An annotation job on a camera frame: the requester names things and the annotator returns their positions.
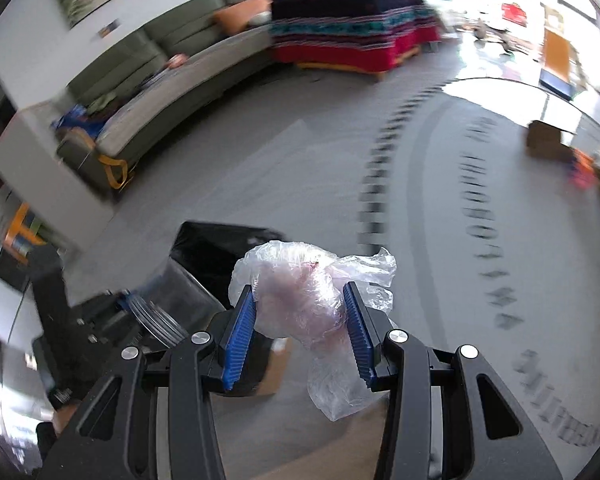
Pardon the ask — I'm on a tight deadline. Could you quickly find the blue cloth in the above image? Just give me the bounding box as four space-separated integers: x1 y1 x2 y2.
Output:
51 104 103 135

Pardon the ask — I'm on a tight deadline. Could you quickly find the grey-green sofa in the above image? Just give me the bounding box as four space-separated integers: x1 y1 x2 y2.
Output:
55 0 303 192

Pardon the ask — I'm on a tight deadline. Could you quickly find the red and white playhouse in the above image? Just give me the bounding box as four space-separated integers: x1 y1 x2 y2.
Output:
500 2 526 27

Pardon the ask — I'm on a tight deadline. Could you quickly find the orange cushion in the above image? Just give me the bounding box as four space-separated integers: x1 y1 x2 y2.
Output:
211 0 275 37

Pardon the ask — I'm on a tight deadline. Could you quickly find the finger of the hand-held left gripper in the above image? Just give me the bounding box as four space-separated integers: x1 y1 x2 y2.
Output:
70 290 148 348

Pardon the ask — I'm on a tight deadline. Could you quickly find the black trash bin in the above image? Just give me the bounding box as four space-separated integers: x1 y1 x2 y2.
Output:
169 220 287 397

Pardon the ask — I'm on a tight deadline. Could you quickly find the ride-on toy car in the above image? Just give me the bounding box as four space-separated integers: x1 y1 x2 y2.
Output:
471 19 516 55

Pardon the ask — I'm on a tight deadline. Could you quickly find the wooden children's slide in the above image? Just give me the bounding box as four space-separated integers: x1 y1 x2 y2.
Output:
538 2 583 102

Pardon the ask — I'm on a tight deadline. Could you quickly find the orange toy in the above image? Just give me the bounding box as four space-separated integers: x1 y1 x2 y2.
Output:
567 149 596 190

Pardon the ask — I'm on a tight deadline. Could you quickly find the brown cardboard box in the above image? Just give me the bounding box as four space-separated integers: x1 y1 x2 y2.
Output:
526 119 576 162

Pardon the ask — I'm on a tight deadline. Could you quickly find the clear plastic cup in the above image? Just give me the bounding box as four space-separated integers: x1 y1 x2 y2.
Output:
126 294 189 350

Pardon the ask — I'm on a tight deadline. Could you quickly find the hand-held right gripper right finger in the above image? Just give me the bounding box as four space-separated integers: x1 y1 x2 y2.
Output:
343 281 565 480

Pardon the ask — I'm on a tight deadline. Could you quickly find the clear plastic bag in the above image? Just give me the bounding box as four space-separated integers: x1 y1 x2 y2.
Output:
228 241 397 422

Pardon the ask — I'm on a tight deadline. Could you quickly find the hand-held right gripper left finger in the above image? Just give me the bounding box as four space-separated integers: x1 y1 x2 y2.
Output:
37 285 258 480

